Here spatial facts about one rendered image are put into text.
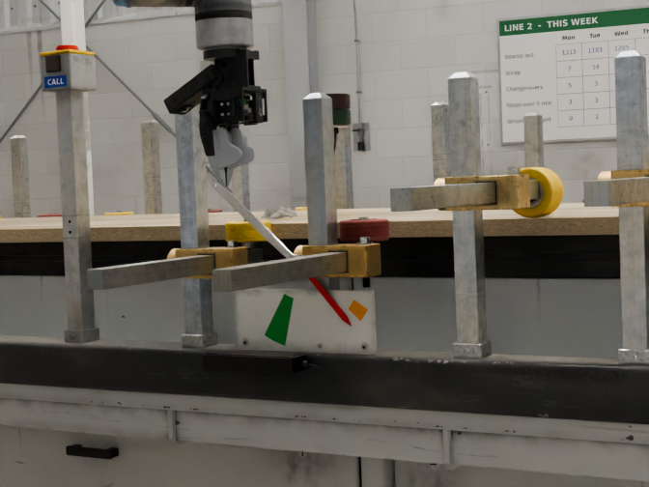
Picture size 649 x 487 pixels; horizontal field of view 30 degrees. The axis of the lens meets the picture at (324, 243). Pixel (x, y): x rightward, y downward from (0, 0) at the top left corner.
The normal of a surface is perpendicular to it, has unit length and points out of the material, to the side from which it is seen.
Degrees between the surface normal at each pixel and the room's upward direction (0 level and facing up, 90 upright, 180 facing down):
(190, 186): 90
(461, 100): 90
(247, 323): 90
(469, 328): 90
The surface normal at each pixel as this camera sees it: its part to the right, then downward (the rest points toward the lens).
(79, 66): 0.87, -0.01
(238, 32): 0.51, 0.03
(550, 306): -0.49, 0.07
